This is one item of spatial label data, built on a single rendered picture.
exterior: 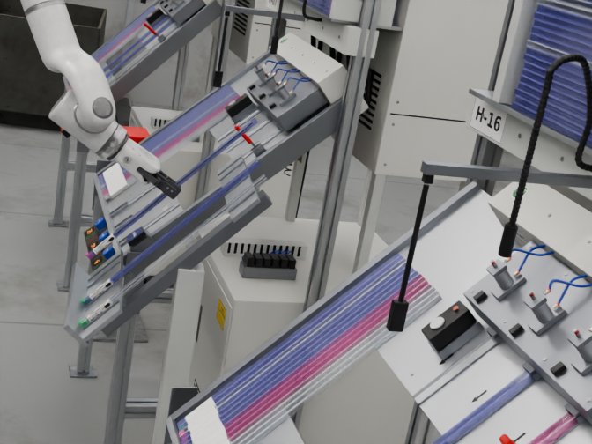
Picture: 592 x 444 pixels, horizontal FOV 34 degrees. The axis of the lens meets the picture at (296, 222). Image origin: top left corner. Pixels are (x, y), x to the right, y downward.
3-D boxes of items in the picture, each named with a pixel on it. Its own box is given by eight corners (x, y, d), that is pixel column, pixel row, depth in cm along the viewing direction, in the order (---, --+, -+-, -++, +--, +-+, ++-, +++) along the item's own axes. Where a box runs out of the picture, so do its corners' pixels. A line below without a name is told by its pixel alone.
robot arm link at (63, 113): (124, 118, 211) (109, 129, 219) (76, 80, 207) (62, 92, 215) (104, 146, 208) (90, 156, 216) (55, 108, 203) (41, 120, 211)
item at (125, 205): (129, 263, 245) (122, 255, 244) (103, 183, 304) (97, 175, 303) (189, 220, 246) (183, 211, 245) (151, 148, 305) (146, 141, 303)
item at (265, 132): (252, 187, 248) (241, 172, 245) (202, 122, 307) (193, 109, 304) (354, 113, 248) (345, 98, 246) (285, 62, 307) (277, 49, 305)
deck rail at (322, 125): (133, 277, 245) (118, 259, 242) (132, 273, 247) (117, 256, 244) (358, 115, 247) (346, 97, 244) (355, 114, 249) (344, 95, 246)
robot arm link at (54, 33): (80, -15, 204) (128, 120, 205) (56, 11, 218) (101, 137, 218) (41, -9, 199) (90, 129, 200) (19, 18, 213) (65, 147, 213)
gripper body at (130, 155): (124, 137, 209) (164, 168, 213) (124, 126, 219) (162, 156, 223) (102, 162, 210) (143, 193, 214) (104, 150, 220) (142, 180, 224)
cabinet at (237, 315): (202, 495, 275) (233, 299, 255) (163, 375, 337) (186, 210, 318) (406, 488, 296) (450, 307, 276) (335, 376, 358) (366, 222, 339)
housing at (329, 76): (344, 126, 249) (317, 82, 243) (292, 84, 293) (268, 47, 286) (369, 107, 249) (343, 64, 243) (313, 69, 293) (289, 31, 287)
